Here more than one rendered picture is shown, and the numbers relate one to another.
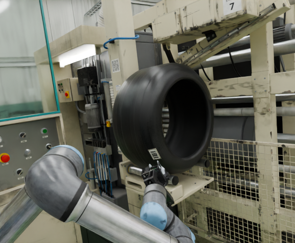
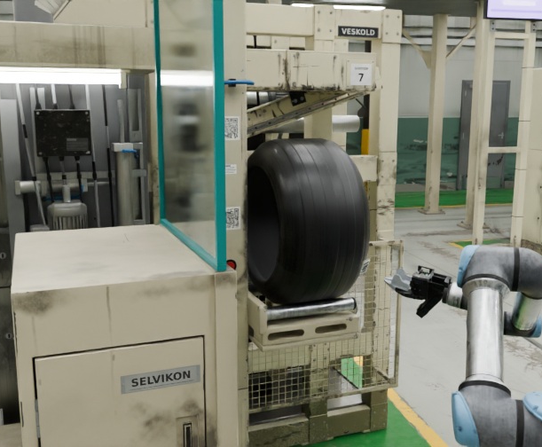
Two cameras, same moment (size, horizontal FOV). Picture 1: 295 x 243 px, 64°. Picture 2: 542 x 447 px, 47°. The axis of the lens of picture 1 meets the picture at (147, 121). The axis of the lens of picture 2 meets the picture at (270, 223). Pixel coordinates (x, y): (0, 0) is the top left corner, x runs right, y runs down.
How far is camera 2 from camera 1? 206 cm
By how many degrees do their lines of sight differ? 67
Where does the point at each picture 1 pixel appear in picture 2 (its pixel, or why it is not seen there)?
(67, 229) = not seen: outside the picture
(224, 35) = (318, 103)
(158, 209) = not seen: hidden behind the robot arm
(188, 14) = (302, 66)
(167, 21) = (262, 63)
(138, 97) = (355, 190)
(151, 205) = not seen: hidden behind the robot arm
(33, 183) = not seen: outside the picture
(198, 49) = (276, 113)
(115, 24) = (242, 56)
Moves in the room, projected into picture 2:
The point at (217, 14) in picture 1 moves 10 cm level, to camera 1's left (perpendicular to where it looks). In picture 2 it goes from (341, 80) to (334, 79)
